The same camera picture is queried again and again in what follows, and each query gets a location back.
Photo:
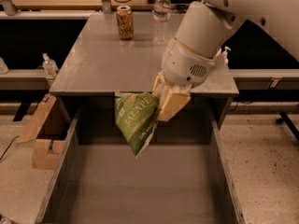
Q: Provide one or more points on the black stand leg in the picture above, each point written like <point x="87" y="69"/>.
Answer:
<point x="284" y="118"/>

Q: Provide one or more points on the green jalapeno chip bag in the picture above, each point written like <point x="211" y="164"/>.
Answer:
<point x="135" y="115"/>

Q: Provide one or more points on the grey cabinet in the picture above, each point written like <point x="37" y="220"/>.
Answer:
<point x="100" y="63"/>

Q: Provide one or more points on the clear plastic water bottle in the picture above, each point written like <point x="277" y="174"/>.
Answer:
<point x="161" y="19"/>

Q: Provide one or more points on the white pump bottle right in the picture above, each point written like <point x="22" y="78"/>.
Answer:
<point x="225" y="54"/>

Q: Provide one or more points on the clear sanitizer bottle left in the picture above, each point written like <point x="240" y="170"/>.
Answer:
<point x="50" y="66"/>

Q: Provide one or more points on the open grey drawer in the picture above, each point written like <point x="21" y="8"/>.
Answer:
<point x="182" y="177"/>

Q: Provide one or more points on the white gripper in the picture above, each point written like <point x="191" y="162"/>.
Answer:
<point x="185" y="64"/>

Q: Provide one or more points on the open cardboard box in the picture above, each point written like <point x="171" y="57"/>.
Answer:
<point x="46" y="131"/>

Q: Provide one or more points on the patterned drink can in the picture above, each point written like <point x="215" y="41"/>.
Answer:
<point x="125" y="22"/>

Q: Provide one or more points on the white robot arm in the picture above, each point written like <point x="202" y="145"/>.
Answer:
<point x="196" y="47"/>

